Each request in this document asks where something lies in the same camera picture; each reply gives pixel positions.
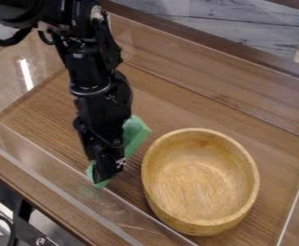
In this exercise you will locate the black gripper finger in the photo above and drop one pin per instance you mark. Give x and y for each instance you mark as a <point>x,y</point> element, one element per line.
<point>109,164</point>

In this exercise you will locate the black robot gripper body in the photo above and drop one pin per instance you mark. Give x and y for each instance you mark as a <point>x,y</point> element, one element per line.
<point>103,103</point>

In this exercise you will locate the green rectangular block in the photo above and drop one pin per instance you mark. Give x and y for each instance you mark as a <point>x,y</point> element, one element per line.
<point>135,134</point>

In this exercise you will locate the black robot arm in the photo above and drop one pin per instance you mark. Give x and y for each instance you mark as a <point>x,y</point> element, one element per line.
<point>75,26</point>

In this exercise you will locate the brown wooden bowl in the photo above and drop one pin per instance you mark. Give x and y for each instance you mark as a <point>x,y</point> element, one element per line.
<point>201,181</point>

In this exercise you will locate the black table leg bracket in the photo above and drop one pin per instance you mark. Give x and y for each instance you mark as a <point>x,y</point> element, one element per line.
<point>27,234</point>

